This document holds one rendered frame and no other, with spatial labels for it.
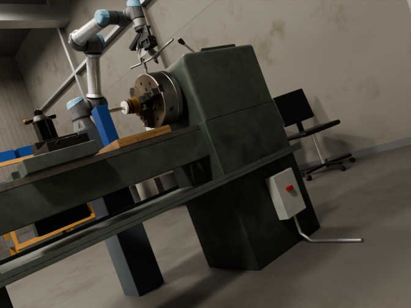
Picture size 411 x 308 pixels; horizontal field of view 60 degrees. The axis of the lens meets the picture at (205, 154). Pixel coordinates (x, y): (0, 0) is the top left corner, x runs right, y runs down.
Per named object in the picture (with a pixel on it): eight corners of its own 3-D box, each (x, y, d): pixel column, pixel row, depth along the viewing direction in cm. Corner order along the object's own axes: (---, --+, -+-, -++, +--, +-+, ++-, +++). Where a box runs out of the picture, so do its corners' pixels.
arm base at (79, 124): (71, 138, 237) (65, 124, 236) (92, 132, 247) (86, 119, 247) (79, 131, 226) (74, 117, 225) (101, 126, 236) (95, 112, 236)
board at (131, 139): (141, 146, 213) (139, 140, 213) (171, 131, 184) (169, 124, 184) (94, 162, 195) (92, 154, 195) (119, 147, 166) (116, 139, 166)
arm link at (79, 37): (57, 36, 220) (98, 3, 187) (74, 36, 228) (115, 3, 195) (63, 54, 221) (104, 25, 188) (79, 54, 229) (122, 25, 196)
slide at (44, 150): (65, 160, 191) (62, 152, 191) (90, 141, 157) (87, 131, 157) (30, 170, 180) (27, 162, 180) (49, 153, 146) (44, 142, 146)
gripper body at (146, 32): (150, 46, 192) (143, 24, 191) (138, 51, 197) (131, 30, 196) (158, 46, 199) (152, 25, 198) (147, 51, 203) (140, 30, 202)
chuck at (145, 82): (156, 129, 220) (140, 79, 217) (185, 120, 195) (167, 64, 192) (144, 133, 215) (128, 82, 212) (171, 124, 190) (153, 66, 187)
